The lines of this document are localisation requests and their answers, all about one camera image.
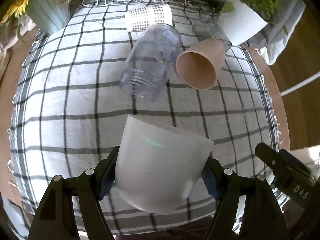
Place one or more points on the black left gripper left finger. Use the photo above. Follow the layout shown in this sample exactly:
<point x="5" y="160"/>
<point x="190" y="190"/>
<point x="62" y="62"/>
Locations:
<point x="55" y="219"/>

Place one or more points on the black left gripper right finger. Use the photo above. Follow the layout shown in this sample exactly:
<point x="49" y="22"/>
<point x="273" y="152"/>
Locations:
<point x="246" y="207"/>

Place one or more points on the white plastic cup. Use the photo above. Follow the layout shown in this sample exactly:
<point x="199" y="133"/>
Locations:
<point x="158" y="165"/>

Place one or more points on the tan paper cup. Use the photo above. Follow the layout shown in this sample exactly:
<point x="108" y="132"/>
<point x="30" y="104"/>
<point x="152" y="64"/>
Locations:
<point x="200" y="65"/>

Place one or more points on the clear glass cup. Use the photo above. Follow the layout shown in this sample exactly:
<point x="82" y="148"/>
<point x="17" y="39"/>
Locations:
<point x="204" y="29"/>

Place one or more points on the white dotted paper cup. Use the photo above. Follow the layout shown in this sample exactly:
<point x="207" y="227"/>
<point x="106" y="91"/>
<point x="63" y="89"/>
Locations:
<point x="140" y="19"/>

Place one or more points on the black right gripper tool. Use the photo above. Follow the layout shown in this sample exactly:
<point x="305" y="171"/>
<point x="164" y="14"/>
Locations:
<point x="291" y="176"/>

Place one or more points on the clear plastic jar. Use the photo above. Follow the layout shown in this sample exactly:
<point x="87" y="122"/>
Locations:
<point x="151" y="62"/>

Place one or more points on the checkered white cloth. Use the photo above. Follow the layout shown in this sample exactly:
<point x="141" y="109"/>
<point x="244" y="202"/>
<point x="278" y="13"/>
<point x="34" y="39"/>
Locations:
<point x="69" y="111"/>

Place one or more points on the white plant pot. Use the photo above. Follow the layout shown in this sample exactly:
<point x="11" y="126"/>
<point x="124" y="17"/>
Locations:
<point x="239" y="22"/>

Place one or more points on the light blue ribbed vase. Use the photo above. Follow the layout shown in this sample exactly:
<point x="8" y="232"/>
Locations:
<point x="49" y="15"/>

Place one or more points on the yellow sunflower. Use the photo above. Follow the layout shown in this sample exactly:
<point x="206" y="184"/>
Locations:
<point x="17" y="9"/>

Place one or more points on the green potted plant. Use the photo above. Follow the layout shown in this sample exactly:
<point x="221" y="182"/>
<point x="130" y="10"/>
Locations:
<point x="264" y="8"/>

